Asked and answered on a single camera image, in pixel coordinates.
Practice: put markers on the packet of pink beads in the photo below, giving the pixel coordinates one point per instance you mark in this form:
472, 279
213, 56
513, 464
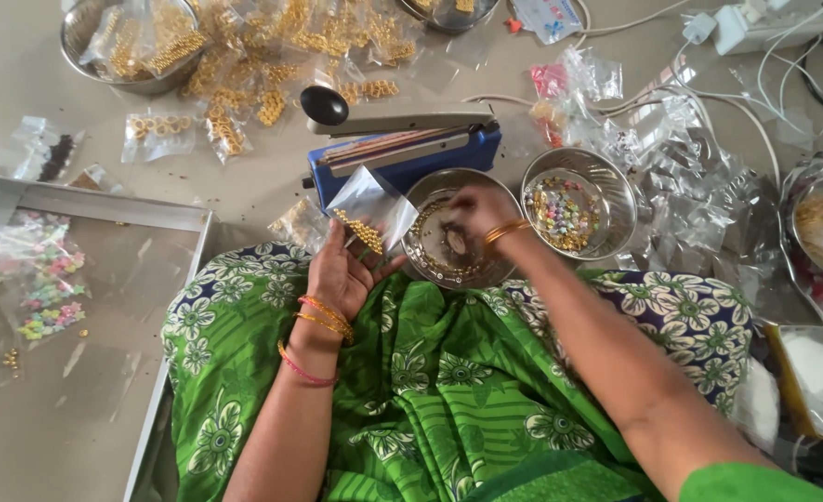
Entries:
549, 79

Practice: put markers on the white power adapter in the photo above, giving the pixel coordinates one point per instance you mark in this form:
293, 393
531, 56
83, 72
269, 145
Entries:
698, 28

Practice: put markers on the white power strip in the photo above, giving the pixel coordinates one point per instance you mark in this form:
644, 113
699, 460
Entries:
767, 24

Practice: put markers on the heap of gold bead packets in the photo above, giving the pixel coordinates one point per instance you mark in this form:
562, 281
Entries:
293, 49

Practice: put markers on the steel bowl with gold beads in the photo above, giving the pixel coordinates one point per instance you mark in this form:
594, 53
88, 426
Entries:
446, 240

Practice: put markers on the steel bowl in plastic bag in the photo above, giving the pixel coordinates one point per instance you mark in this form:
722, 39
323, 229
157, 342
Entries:
819, 240

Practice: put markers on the white printed plastic packet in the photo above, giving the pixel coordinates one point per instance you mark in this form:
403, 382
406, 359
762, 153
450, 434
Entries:
547, 17

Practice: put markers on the yellow box with white bag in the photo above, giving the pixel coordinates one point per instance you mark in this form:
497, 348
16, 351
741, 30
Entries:
812, 380

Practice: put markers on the small packet of brown beads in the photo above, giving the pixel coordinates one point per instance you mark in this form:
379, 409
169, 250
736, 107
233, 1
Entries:
96, 180

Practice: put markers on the person's right hand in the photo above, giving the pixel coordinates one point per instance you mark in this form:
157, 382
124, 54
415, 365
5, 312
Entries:
477, 209

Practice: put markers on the packet of dark beads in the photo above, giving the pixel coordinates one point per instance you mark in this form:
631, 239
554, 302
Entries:
47, 150

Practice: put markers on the pink thread bangle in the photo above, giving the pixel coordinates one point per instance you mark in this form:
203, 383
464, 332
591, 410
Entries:
303, 368

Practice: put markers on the heap of empty clear pouches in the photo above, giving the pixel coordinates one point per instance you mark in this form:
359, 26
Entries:
676, 181

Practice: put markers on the gold bangle on right wrist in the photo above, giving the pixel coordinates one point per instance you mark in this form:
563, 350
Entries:
505, 229

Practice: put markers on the gold bangles on left wrist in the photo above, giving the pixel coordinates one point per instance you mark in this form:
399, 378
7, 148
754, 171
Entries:
327, 315

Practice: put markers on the steel dish with gold pieces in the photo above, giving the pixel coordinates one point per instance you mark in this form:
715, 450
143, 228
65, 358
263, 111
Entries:
447, 12

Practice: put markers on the packets of coloured star beads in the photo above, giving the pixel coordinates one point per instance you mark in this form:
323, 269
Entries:
45, 279

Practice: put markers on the large steel bowl with packets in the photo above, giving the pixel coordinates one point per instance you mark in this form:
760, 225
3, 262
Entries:
132, 42

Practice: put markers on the person's right fingers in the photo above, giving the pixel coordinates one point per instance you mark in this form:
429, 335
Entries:
461, 203

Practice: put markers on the green floral sari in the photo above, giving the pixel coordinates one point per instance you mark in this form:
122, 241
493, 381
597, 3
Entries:
453, 390

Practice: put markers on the person's left hand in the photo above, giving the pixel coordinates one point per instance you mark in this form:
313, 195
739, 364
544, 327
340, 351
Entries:
338, 272

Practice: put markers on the steel bowl with coloured beads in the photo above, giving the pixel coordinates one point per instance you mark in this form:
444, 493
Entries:
577, 203

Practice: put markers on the loose gold beads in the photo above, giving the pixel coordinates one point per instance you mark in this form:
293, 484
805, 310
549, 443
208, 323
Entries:
11, 359

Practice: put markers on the clear plastic pouch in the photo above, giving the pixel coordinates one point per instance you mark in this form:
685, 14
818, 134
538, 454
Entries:
373, 206

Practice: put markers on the small packet of gold beads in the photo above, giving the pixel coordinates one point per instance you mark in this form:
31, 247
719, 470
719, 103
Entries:
300, 224

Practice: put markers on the grey metal tray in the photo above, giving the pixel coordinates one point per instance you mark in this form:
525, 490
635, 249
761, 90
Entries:
83, 334

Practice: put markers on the blue impulse heat sealer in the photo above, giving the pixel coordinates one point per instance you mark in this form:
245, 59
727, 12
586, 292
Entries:
401, 143

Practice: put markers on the packet of gold rings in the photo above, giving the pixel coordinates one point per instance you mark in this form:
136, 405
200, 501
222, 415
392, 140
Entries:
158, 134

